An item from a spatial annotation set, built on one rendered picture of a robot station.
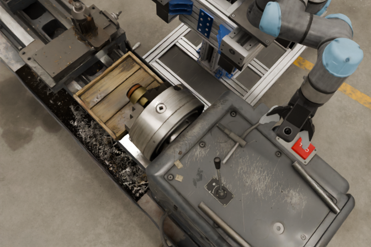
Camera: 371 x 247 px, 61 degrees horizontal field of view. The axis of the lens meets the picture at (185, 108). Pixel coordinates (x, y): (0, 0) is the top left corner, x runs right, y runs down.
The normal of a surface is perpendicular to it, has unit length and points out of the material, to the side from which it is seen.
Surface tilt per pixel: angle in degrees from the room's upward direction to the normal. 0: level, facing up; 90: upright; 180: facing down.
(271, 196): 0
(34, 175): 0
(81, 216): 0
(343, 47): 13
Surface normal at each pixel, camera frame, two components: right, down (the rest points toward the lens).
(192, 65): 0.06, -0.37
